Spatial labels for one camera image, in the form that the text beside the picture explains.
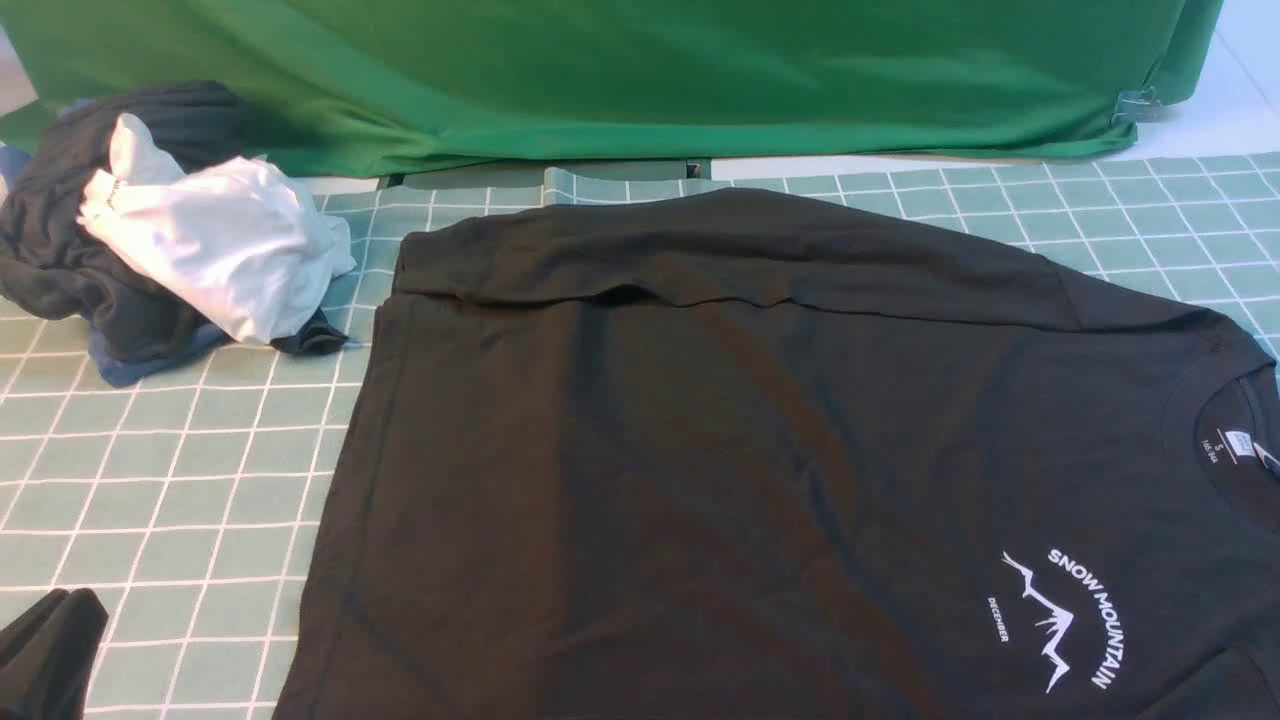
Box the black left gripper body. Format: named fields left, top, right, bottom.
left=1, top=588, right=108, bottom=719

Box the dark gray long-sleeved shirt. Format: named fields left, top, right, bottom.
left=274, top=190, right=1279, bottom=719

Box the dark gray crumpled garment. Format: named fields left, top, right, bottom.
left=3, top=82, right=355, bottom=364

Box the white crumpled garment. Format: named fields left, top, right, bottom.
left=79, top=113, right=355, bottom=345

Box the green backdrop cloth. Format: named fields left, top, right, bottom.
left=3, top=1, right=1222, bottom=177

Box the metal binder clip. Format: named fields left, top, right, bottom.
left=1111, top=87, right=1165, bottom=126

